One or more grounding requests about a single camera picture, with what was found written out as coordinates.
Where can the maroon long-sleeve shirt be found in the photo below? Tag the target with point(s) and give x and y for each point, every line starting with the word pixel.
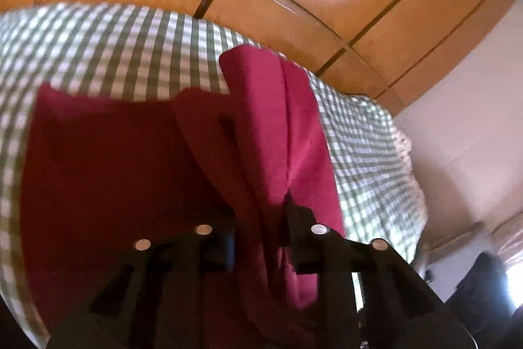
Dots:
pixel 122 169

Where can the light curtain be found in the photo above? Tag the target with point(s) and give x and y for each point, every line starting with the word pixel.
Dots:
pixel 510 246

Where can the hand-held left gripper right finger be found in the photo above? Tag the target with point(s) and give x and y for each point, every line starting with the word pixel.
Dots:
pixel 291 234

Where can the green white checkered bedsheet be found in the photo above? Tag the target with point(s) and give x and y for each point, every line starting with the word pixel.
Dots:
pixel 102 46

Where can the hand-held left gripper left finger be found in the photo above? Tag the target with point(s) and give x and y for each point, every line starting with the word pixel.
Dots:
pixel 226 246

